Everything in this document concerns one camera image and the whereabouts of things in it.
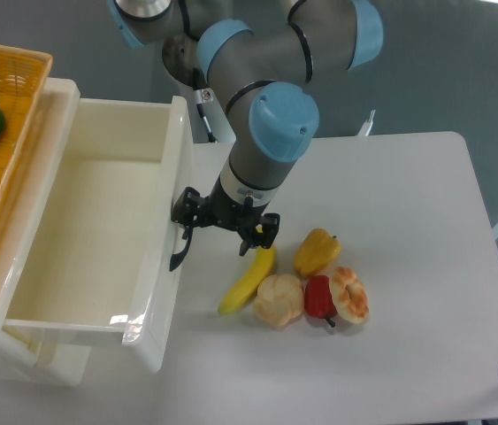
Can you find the yellow banana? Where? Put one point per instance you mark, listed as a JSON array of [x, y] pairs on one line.
[[246, 286]]

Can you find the red bell pepper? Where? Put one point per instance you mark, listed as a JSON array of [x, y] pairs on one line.
[[318, 301]]

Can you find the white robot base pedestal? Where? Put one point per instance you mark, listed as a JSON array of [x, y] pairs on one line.
[[208, 121]]

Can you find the white plastic drawer cabinet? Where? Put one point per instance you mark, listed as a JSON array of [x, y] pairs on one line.
[[23, 210]]

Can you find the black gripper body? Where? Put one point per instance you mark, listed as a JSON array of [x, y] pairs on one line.
[[225, 213]]

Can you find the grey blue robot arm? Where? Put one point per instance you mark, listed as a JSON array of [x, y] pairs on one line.
[[258, 82]]

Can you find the yellow bell pepper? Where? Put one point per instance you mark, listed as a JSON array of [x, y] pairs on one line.
[[316, 252]]

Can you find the round bread roll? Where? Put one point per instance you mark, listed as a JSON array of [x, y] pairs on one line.
[[279, 300]]

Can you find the glazed donut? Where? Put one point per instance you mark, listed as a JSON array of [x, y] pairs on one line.
[[348, 295]]

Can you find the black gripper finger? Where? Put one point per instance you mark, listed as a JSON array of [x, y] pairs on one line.
[[190, 211], [261, 235]]

